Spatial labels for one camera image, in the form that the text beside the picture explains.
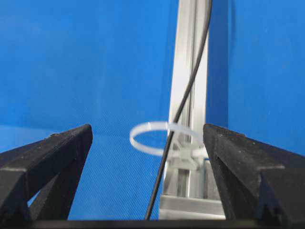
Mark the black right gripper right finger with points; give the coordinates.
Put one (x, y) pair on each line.
(255, 180)

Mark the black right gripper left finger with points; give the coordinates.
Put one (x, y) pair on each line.
(38, 181)

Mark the silver aluminium extrusion frame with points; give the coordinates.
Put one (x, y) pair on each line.
(189, 188)

